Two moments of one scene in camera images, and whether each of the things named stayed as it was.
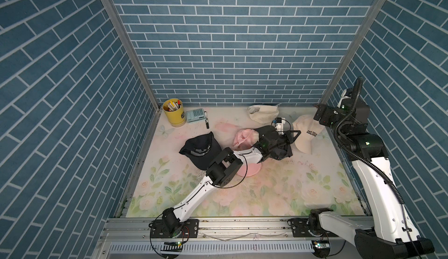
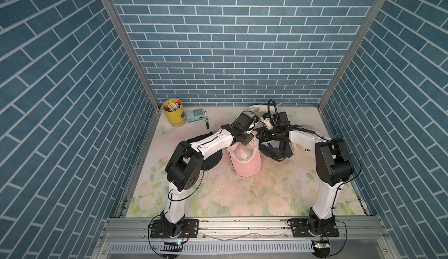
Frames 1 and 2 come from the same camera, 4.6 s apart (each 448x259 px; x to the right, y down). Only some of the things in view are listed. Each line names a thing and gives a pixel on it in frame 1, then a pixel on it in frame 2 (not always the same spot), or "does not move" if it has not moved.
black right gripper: x=326 y=112 -> x=263 y=137
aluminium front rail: x=224 y=238 does not move
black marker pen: x=206 y=120 does not move
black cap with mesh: x=272 y=144 does not move
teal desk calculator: x=195 y=115 does not move
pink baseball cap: x=244 y=139 does not move
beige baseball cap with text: x=310 y=128 -> x=303 y=143
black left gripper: x=287 y=139 -> x=249 y=137
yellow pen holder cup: x=174 y=109 does not move
